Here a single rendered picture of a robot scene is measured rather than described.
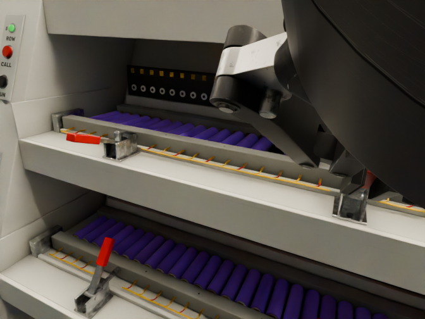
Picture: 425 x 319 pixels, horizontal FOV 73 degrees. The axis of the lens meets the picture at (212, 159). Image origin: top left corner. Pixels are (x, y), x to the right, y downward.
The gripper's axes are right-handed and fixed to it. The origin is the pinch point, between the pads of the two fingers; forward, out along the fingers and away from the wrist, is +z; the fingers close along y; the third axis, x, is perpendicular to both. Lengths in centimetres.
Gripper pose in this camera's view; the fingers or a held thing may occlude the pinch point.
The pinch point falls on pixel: (369, 171)
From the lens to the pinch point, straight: 21.7
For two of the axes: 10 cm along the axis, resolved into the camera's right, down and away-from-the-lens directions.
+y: 9.1, 2.0, -3.7
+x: 2.6, -9.6, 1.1
